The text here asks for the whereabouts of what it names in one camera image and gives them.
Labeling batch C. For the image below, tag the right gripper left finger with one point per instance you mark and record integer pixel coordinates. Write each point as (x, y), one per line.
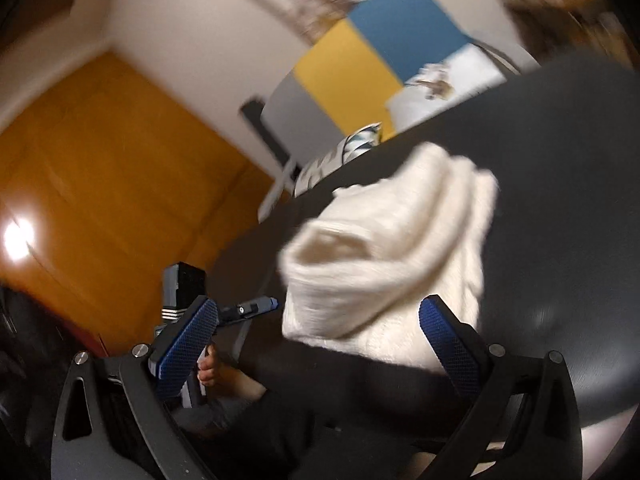
(176, 349)

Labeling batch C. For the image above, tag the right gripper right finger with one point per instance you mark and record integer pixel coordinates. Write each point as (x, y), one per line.
(457, 345)

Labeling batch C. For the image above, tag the white knitted sweater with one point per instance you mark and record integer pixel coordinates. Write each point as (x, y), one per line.
(356, 274)

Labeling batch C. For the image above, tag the person's left hand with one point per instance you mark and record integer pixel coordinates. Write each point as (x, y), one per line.
(213, 372)

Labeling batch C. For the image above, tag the black bed cover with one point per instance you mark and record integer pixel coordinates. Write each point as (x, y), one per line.
(561, 260)

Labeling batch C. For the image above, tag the orange wooden wardrobe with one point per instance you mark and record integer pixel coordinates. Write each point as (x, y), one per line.
(117, 181)

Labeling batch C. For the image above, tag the patterned white pillow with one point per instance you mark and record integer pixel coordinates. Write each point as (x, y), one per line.
(353, 146)

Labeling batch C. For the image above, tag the white cartoon print pillow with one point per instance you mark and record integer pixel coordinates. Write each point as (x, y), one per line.
(437, 87)

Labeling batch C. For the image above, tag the grey yellow blue headboard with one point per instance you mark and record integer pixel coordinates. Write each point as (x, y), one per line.
(343, 82)

